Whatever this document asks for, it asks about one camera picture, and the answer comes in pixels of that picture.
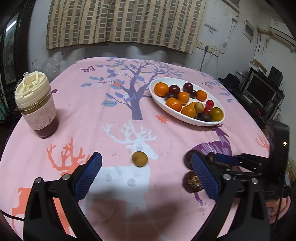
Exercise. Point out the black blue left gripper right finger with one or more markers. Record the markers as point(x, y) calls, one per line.
point(240, 211)

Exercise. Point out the cream lid drink tumbler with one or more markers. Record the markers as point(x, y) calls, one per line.
point(34, 99)

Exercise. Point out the dark mangosteen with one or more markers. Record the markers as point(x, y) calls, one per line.
point(188, 158)
point(192, 183)
point(204, 117)

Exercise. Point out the person's right hand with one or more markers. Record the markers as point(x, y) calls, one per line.
point(272, 208)

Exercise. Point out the pink deer print tablecloth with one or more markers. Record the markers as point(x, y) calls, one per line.
point(103, 105)

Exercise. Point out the wall power strip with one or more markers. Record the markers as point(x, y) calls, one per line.
point(212, 50)

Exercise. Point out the red cherry tomato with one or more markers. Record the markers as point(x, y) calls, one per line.
point(209, 104)

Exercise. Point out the green yellow tangerine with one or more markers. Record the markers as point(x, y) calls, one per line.
point(216, 114)

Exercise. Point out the dark mangosteen back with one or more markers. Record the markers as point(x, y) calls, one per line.
point(188, 158)

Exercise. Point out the black tv stand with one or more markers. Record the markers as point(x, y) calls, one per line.
point(236, 85)

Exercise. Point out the black television monitor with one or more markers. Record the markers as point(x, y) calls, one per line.
point(259, 90)

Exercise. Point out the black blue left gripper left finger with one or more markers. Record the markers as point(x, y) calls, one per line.
point(41, 218)

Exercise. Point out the dark red plum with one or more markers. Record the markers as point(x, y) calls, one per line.
point(174, 89)

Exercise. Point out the small tan longan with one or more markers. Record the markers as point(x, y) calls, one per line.
point(139, 158)

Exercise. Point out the white oval plate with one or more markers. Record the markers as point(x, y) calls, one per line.
point(188, 100)

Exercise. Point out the checked beige curtain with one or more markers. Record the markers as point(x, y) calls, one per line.
point(171, 24)

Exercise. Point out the large orange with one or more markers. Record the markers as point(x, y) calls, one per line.
point(161, 89)

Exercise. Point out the white air conditioner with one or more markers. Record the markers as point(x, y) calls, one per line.
point(281, 32)

